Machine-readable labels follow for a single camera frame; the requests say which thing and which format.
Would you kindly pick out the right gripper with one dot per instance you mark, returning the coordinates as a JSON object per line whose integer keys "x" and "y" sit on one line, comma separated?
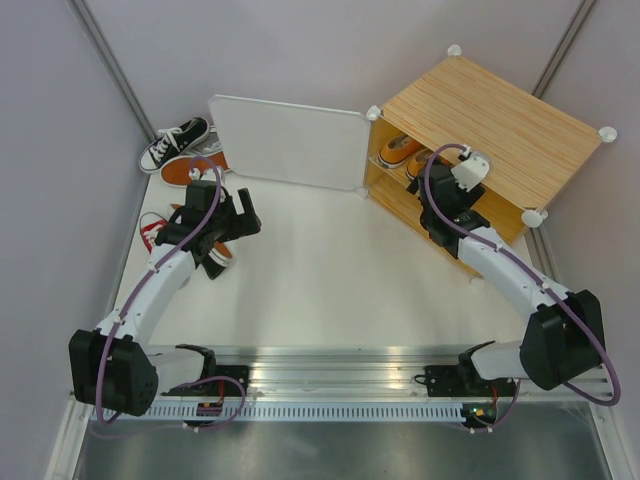
{"x": 413, "y": 187}

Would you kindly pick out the black sneaker white laces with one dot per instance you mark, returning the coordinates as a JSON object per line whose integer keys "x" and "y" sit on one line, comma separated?
{"x": 172, "y": 142}

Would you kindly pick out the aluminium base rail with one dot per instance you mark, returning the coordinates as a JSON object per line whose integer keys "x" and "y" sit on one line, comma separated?
{"x": 283, "y": 374}

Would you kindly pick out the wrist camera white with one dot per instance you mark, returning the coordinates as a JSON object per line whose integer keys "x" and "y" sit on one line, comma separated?
{"x": 472, "y": 169}
{"x": 202, "y": 175}

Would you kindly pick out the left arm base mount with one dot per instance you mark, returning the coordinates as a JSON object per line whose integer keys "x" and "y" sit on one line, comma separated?
{"x": 210, "y": 380}

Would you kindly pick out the white cabinet door panel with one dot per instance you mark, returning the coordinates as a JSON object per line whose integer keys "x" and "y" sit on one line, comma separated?
{"x": 292, "y": 143}

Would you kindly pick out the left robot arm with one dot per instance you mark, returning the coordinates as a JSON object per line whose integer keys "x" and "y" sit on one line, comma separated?
{"x": 110, "y": 367}

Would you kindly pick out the white slotted cable duct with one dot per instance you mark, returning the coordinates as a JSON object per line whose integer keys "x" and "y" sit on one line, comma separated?
{"x": 194, "y": 411}

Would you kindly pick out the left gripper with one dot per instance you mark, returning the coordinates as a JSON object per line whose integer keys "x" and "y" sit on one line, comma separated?
{"x": 244, "y": 224}

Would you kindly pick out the overturned grey sneaker orange sole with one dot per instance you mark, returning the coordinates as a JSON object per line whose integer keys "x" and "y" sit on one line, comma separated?
{"x": 181, "y": 170}

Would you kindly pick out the black sneaker on side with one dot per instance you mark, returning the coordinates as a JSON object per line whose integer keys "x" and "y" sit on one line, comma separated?
{"x": 219, "y": 257}

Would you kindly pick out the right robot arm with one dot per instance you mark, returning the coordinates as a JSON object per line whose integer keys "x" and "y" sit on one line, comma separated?
{"x": 564, "y": 335}

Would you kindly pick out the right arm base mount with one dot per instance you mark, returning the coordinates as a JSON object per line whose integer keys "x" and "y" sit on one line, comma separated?
{"x": 458, "y": 381}

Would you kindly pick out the wooden shoe cabinet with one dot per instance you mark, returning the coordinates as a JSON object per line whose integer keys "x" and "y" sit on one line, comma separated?
{"x": 533, "y": 148}

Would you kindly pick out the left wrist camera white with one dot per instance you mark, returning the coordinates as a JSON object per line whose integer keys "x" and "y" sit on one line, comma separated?
{"x": 202, "y": 175}

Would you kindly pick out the red sneaker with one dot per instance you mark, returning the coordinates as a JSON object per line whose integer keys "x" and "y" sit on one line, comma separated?
{"x": 149, "y": 226}

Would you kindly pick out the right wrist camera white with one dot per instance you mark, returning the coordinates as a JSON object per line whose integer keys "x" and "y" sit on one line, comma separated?
{"x": 472, "y": 169}

